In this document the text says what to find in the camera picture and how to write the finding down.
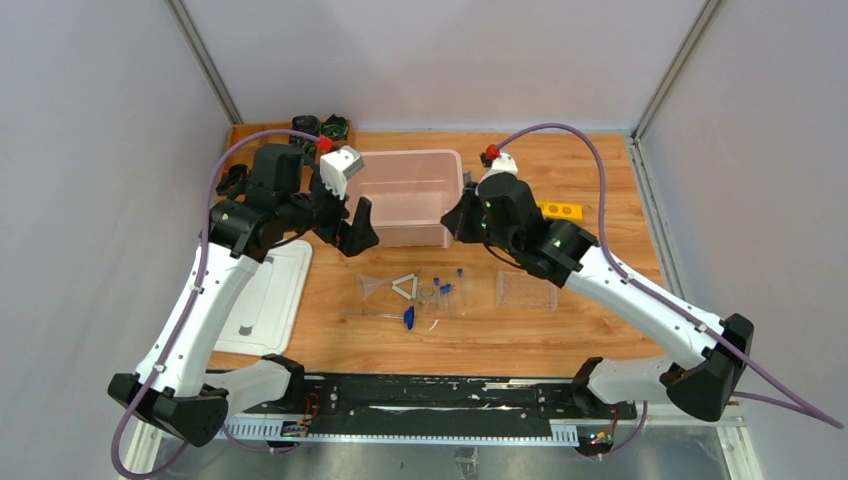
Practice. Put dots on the clear plastic funnel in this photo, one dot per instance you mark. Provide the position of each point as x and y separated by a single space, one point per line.
368 285

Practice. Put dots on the blue capped tube far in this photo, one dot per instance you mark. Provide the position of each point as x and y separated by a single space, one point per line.
459 286

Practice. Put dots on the yellow test tube rack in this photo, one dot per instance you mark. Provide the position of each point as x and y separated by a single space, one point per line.
561 210

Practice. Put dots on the white plastic lid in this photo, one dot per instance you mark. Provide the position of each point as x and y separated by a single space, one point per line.
262 319

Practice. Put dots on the blue capped tube middle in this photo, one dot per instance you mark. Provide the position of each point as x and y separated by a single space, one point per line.
443 302

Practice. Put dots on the graduated cylinder blue base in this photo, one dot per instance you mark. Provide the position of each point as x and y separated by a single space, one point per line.
407 317

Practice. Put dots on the dark fabric roll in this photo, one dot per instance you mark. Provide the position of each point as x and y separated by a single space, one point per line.
233 182

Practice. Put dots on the white clay triangle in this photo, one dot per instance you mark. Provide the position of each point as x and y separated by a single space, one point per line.
406 286

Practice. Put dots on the small glass beaker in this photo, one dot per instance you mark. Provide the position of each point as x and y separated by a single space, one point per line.
428 299

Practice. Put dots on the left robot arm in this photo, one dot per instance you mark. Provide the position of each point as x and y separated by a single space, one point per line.
171 388

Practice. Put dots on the green patterned fabric roll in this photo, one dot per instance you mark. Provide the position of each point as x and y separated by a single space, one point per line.
336 128

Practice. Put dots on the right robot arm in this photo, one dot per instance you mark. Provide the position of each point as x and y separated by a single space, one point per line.
700 367

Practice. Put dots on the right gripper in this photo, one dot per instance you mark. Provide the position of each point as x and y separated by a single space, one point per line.
459 219

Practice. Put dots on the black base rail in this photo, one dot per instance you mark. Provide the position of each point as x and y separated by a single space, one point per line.
441 407

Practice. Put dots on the wooden compartment tray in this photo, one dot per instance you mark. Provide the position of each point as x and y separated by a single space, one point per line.
242 142

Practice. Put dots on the grey bin handle right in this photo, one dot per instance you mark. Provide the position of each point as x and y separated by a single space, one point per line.
469 187

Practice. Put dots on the black fabric roll back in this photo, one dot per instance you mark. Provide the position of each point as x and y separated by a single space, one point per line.
310 125

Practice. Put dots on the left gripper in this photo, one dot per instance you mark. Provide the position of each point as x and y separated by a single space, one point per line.
336 216

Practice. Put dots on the pink plastic bin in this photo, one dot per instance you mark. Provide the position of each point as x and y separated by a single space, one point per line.
410 191

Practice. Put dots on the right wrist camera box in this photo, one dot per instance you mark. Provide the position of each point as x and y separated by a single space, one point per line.
496 161

